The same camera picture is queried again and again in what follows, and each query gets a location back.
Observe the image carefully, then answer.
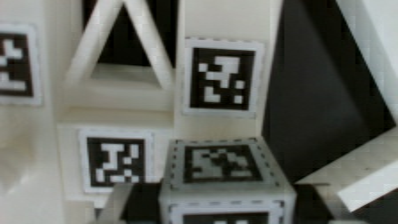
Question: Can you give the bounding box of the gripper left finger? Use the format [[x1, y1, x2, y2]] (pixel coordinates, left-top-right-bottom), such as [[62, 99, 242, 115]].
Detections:
[[94, 183, 162, 224]]

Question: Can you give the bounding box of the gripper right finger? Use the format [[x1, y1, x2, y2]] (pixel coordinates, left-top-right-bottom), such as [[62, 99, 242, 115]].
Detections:
[[293, 183, 370, 224]]

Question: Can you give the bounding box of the small tagged cube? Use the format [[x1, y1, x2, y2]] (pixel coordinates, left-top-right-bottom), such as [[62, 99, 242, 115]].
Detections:
[[158, 137, 297, 224]]

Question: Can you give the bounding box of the white chair back frame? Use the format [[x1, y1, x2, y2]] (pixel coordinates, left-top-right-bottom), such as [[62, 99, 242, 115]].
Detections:
[[0, 0, 263, 224]]

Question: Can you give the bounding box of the white chair seat part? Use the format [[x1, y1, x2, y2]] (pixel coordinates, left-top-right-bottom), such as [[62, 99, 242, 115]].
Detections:
[[57, 108, 174, 207]]

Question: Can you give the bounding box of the white U-shaped fence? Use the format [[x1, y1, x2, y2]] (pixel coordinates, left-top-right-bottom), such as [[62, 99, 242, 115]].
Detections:
[[298, 0, 398, 212]]

